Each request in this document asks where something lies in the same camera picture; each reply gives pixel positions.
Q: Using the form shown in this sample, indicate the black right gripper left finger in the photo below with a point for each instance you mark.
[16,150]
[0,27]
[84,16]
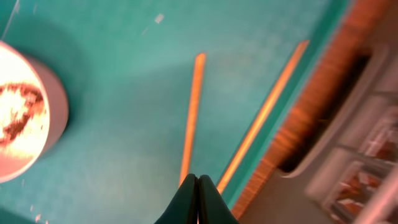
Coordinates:
[183,208]

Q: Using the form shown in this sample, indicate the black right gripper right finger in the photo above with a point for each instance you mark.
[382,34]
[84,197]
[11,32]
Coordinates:
[212,208]

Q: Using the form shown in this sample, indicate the wooden chopstick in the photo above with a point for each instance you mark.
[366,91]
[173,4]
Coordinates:
[263,114]
[194,103]

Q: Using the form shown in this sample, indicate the grey dish rack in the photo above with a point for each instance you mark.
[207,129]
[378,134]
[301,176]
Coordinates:
[350,176]

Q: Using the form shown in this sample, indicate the teal tray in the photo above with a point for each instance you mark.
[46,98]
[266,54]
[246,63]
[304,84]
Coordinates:
[127,68]

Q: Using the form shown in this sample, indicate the small pink plate with food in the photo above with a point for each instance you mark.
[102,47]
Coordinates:
[34,111]

